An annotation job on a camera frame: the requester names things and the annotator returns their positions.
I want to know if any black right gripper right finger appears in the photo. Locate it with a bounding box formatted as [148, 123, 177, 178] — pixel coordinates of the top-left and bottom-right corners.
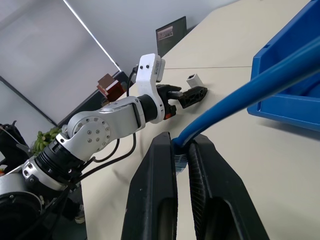
[187, 134, 270, 240]

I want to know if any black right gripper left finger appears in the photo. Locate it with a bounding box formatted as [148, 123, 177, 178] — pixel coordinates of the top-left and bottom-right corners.
[121, 131, 179, 240]

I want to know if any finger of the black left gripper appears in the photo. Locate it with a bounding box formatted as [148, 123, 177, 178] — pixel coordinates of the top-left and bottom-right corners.
[177, 85, 209, 109]

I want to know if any blue network cable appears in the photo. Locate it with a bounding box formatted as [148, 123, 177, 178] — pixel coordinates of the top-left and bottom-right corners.
[172, 36, 320, 176]

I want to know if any white coupler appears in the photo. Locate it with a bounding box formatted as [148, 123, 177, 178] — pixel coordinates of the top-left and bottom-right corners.
[186, 73, 203, 88]

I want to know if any blue plastic bin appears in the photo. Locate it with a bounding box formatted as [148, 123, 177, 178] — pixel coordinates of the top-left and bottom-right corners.
[246, 0, 320, 132]

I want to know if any brown orange box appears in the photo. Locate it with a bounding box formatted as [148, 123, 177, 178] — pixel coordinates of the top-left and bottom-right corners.
[96, 73, 126, 101]

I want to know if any black monitor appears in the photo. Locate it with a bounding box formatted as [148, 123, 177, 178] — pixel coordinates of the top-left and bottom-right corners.
[155, 16, 188, 58]

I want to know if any ceiling light strip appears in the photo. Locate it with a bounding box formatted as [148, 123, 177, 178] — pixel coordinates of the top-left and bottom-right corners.
[62, 0, 121, 71]

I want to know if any green plant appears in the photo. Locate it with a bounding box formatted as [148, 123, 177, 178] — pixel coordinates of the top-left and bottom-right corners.
[31, 127, 62, 156]

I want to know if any silver robot torso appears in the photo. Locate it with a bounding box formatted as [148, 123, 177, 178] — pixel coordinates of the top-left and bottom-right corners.
[0, 172, 86, 240]

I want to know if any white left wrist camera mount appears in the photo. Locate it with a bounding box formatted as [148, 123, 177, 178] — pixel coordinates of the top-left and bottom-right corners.
[136, 53, 167, 125]

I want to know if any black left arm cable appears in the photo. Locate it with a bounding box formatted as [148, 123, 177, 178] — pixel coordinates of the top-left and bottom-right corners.
[67, 65, 140, 193]

